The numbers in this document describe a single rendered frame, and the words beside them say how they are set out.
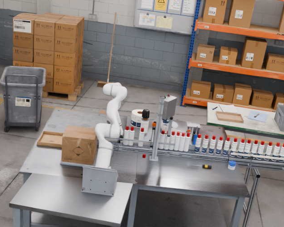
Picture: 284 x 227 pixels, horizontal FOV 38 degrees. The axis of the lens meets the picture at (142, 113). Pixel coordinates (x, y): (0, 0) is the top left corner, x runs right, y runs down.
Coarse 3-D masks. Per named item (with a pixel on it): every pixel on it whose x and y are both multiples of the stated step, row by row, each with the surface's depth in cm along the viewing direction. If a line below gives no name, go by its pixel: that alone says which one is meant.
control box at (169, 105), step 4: (172, 96) 405; (168, 100) 394; (172, 100) 397; (176, 100) 404; (164, 104) 394; (168, 104) 393; (172, 104) 400; (164, 108) 396; (168, 108) 396; (172, 108) 403; (164, 112) 397; (168, 112) 398; (172, 112) 405; (164, 116) 398; (168, 116) 401
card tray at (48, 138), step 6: (42, 132) 436; (48, 132) 441; (54, 132) 441; (60, 132) 441; (42, 138) 432; (48, 138) 433; (54, 138) 434; (60, 138) 436; (42, 144) 417; (48, 144) 417; (54, 144) 417; (60, 144) 417
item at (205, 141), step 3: (207, 135) 424; (204, 138) 426; (207, 138) 424; (204, 141) 425; (207, 141) 425; (204, 144) 426; (207, 144) 426; (204, 147) 427; (204, 150) 428; (204, 153) 430
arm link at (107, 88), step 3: (105, 84) 381; (108, 84) 380; (111, 84) 385; (114, 84) 387; (117, 84) 389; (120, 84) 393; (105, 87) 377; (108, 87) 376; (111, 87) 376; (105, 90) 377; (108, 90) 376; (111, 90) 376; (105, 93) 378; (108, 93) 378; (114, 96) 399
